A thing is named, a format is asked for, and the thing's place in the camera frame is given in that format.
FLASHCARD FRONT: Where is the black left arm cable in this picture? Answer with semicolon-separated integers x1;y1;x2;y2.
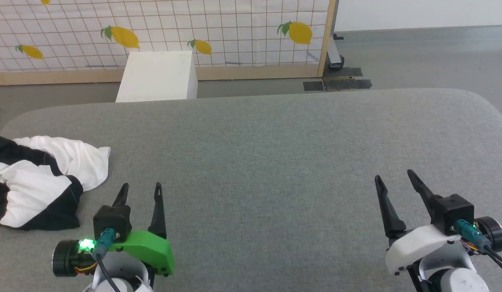
91;228;122;292

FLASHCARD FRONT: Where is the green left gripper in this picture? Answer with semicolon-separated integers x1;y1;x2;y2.
52;182;175;278

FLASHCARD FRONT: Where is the lemon print partition screen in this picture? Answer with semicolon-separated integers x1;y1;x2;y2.
0;0;337;86

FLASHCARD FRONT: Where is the white box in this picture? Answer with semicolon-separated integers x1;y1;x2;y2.
115;51;198;103

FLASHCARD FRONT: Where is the grey metal stand leg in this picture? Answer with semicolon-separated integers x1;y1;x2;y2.
326;0;345;70

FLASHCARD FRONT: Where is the white and black garment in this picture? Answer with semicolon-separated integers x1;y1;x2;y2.
0;135;112;232

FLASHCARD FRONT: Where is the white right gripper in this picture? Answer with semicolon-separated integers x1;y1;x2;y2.
374;169;502;277

